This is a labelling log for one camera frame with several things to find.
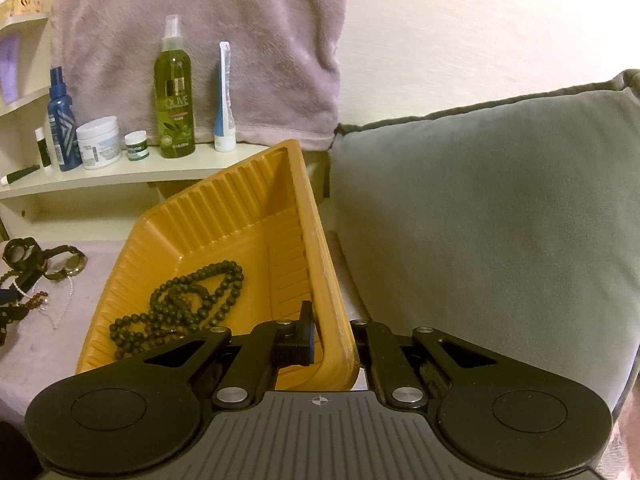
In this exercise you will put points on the olive green spray bottle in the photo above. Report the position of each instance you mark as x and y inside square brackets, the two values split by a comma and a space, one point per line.
[175, 110]

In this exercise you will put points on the blue spray bottle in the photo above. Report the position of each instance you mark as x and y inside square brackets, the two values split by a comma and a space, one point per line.
[62, 125]

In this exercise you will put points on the grey cushion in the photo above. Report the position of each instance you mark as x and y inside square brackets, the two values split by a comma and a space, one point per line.
[475, 210]

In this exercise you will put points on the cream box with brown print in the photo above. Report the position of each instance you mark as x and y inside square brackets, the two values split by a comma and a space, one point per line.
[27, 4]

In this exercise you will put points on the white cream jar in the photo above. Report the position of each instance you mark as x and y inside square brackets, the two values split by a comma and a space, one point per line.
[98, 145]

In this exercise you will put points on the small green white jar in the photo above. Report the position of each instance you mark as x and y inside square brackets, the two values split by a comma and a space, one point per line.
[136, 149]

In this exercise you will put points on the purple tube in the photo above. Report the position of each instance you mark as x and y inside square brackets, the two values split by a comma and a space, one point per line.
[9, 75]

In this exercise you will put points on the cream wooden shelf unit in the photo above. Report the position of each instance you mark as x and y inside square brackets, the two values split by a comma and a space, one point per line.
[125, 172]

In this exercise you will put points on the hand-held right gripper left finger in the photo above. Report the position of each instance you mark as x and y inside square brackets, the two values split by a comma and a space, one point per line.
[310, 332]

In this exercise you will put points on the blue and white tube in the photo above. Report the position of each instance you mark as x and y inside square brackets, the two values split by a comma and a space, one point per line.
[225, 110]

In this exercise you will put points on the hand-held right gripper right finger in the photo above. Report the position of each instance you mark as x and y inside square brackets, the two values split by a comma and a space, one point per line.
[367, 341]

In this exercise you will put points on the dark green tube white cap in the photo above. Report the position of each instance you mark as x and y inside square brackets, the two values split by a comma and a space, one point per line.
[22, 173]

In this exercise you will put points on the white lip balm stick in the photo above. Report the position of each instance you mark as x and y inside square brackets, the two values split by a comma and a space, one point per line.
[44, 152]

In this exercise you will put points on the black leather wrap band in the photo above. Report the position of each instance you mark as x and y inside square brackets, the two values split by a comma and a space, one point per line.
[31, 275]

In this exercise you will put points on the yellow plastic tray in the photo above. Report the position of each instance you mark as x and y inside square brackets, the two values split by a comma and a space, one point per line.
[220, 225]

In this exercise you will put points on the pink hanging towel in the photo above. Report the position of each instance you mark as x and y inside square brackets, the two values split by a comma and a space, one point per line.
[250, 35]

